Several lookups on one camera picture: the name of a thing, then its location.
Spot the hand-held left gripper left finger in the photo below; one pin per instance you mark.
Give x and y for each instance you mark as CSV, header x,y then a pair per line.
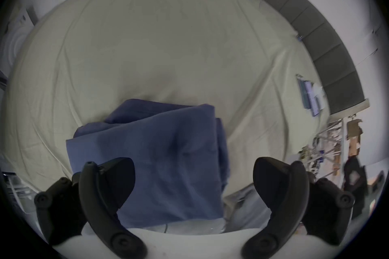
x,y
101,191

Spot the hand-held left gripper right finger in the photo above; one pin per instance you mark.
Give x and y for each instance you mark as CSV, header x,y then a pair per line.
x,y
284,191

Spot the dark blue shirt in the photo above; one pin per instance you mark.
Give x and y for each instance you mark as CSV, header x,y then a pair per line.
x,y
158,157

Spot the cluttered shelf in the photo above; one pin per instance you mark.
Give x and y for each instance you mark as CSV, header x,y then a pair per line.
x,y
326,145

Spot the grey padded headboard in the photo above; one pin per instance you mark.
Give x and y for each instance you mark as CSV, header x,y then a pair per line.
x,y
322,39

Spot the white washing machine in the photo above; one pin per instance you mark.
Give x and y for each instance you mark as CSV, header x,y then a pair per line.
x,y
13,36

